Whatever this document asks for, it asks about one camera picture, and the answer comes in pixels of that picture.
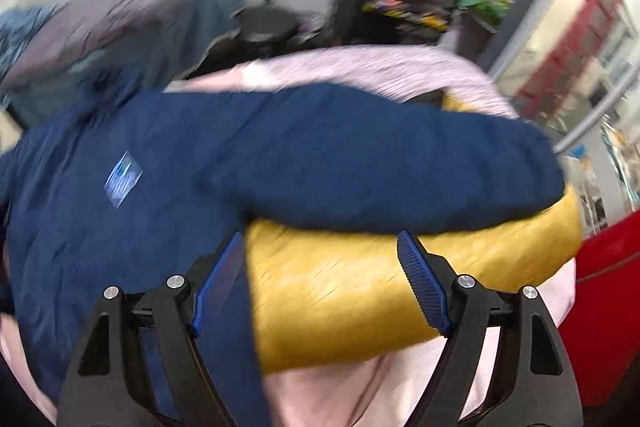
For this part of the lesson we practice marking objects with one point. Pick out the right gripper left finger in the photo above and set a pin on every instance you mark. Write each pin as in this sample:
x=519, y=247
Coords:
x=138, y=364

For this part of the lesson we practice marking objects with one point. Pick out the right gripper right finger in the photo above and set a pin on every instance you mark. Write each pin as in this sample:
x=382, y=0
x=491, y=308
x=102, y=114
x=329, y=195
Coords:
x=532, y=382

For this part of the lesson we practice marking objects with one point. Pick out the navy blue jacket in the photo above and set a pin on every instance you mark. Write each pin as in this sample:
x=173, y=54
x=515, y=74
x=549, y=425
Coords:
x=130, y=186

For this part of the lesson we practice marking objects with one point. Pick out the red plastic bin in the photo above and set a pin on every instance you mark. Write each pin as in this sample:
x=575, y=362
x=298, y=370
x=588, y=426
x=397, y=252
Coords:
x=601, y=332

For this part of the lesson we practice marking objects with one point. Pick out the pink polka dot bedsheet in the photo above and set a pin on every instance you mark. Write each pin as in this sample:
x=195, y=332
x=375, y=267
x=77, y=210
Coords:
x=380, y=391

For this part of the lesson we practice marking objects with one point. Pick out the yellow garment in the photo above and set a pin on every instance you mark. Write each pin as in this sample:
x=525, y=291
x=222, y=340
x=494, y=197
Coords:
x=350, y=286

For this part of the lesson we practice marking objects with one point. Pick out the red ladder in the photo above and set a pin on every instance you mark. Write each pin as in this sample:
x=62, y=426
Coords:
x=546, y=90

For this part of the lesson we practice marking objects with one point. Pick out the glass sliding door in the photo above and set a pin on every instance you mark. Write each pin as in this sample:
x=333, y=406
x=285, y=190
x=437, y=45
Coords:
x=595, y=132

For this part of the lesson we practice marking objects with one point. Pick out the light blue denim cloth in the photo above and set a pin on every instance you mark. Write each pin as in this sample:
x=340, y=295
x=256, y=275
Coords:
x=17, y=28

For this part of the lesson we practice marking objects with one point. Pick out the black round stool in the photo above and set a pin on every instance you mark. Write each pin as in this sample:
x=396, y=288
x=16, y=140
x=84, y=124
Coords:
x=266, y=29

